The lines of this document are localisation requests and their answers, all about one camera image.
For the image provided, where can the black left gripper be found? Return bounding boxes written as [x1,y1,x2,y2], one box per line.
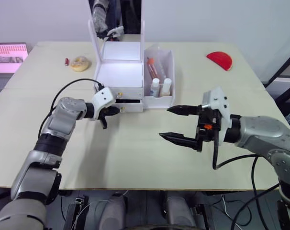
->
[98,106,120,130]

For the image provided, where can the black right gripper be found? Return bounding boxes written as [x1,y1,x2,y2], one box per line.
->
[158,104,223,153]

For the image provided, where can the white organizer drawer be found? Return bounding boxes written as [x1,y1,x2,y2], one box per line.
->
[111,87,144,100]
[114,98,145,113]

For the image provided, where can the white makeup organizer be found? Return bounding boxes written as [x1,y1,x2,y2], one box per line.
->
[88,19,176,113]

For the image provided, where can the brush set tube orange cap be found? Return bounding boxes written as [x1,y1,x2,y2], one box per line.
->
[146,57,160,83]

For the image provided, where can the white framed organizer mirror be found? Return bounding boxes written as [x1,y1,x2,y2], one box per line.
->
[88,0,146,63]

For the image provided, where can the white bottle blue label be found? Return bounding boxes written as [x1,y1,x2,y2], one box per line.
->
[150,78,161,98]

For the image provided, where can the red semicircular compact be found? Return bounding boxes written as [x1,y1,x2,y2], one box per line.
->
[206,50,233,72]

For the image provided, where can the grey rounded robot leg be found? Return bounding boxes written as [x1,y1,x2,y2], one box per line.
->
[96,191,127,230]
[162,190,196,230]

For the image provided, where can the pink lit screen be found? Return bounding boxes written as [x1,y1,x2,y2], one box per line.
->
[0,43,29,74]

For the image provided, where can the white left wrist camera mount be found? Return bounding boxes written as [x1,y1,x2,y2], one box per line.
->
[90,87,116,120]

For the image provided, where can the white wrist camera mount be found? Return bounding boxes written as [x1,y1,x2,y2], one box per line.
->
[201,86,233,146]
[90,87,116,120]

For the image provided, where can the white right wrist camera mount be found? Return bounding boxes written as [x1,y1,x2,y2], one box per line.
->
[201,86,233,146]

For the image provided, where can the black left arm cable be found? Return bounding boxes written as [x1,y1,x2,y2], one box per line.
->
[37,78,105,142]

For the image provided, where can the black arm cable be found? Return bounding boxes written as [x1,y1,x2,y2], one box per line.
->
[211,133,271,230]
[37,78,105,142]

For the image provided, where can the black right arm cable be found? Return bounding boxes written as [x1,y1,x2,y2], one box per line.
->
[211,133,271,230]

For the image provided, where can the white floor cable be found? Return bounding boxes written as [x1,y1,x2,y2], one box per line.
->
[213,194,234,220]

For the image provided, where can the black floor bracket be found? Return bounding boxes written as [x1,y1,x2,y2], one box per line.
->
[191,203,212,230]
[63,195,89,230]

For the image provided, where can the black floor cable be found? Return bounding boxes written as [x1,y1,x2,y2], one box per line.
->
[232,183,281,230]

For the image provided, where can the black metal frame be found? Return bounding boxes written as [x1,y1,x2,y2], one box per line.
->
[263,45,290,101]

